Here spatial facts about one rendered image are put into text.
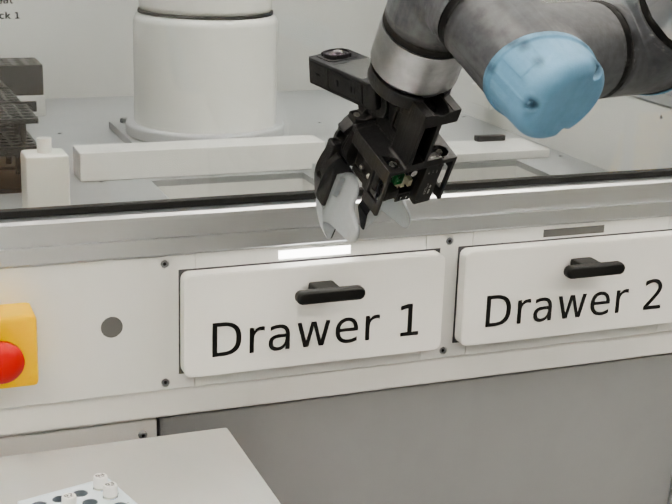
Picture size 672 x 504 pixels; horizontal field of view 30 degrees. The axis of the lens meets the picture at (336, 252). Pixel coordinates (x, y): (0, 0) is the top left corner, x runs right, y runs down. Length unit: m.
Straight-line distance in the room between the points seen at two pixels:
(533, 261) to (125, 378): 0.47
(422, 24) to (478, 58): 0.08
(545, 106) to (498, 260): 0.52
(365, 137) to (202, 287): 0.29
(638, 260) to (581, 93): 0.60
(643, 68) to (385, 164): 0.22
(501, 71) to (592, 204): 0.58
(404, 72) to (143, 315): 0.42
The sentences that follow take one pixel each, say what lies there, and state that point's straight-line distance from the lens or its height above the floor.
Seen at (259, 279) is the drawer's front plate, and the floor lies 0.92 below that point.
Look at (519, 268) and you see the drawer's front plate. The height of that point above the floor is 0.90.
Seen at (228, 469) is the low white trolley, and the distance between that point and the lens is 1.24.
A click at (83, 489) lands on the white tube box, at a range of 1.13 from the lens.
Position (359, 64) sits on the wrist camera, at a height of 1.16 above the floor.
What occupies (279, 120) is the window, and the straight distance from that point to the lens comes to 1.28.
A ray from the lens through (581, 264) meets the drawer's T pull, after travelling 1.41.
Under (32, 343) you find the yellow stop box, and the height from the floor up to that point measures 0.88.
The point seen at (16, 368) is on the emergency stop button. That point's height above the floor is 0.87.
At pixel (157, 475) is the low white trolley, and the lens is 1.23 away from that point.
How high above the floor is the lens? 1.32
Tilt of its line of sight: 17 degrees down
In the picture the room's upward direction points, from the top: 2 degrees clockwise
